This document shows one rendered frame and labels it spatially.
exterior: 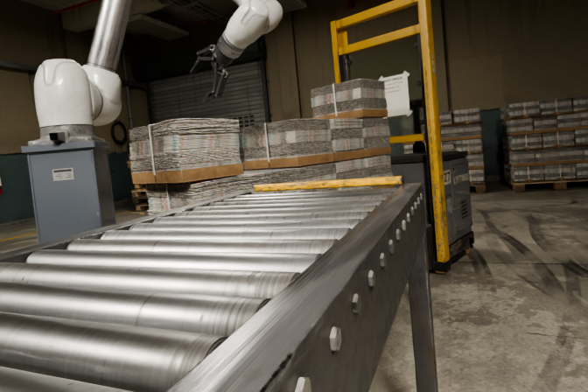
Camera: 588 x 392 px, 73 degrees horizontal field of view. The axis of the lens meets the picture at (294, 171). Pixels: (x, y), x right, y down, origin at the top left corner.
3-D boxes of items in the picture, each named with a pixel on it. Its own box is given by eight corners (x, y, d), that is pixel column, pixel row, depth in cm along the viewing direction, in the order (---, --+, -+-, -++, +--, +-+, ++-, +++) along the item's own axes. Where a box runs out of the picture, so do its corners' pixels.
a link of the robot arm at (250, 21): (239, 54, 134) (257, 44, 144) (266, 21, 124) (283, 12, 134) (216, 30, 133) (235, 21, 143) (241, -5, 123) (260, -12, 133)
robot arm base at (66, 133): (20, 145, 116) (17, 126, 116) (50, 147, 138) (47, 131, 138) (87, 140, 120) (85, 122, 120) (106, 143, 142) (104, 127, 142)
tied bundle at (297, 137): (243, 171, 211) (239, 127, 210) (281, 165, 233) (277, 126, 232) (297, 167, 186) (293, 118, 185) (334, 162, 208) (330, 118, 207)
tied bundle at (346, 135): (283, 165, 233) (279, 126, 232) (314, 161, 255) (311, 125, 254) (336, 162, 208) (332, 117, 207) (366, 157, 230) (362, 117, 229)
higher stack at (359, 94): (326, 288, 260) (308, 88, 253) (353, 275, 282) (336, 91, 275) (378, 299, 234) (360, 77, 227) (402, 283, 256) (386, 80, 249)
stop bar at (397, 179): (258, 191, 122) (257, 184, 122) (404, 183, 105) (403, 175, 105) (253, 192, 119) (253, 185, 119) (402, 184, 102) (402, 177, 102)
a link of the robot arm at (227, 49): (230, 47, 133) (220, 59, 137) (250, 51, 140) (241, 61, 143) (220, 26, 135) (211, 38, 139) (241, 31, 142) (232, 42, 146)
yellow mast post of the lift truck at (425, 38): (431, 261, 267) (411, -8, 257) (437, 257, 273) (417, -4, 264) (444, 262, 260) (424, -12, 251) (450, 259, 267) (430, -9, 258)
